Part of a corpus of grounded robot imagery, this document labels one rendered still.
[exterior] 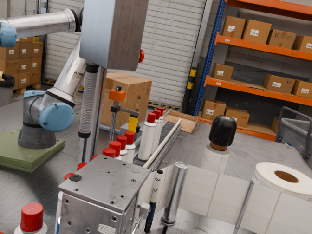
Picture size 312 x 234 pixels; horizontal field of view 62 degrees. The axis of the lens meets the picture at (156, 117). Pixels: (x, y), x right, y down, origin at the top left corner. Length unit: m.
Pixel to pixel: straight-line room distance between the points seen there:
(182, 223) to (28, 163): 0.59
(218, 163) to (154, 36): 4.43
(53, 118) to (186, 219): 0.57
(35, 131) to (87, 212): 0.77
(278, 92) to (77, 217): 4.52
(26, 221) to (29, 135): 0.71
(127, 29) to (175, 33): 4.49
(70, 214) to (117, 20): 0.44
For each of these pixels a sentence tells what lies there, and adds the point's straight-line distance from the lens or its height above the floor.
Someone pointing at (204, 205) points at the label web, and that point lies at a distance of 0.81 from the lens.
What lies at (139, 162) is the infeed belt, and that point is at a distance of 1.10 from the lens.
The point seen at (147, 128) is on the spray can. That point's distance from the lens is 1.06.
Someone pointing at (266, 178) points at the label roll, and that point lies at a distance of 0.92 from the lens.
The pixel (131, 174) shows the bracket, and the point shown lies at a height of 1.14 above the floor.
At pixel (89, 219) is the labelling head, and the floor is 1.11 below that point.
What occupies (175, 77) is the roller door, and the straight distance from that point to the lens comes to 5.20.
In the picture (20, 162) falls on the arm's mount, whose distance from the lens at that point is 1.08.
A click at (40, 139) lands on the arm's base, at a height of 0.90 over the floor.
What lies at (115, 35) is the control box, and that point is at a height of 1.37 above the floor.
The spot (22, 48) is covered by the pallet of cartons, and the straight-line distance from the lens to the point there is 4.89.
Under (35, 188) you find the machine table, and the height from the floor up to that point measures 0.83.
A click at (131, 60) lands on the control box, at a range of 0.70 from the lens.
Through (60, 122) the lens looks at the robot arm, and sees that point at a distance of 1.02.
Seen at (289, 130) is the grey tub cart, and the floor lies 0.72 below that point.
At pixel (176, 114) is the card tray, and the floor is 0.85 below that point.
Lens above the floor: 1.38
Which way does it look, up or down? 17 degrees down
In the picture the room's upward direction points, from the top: 11 degrees clockwise
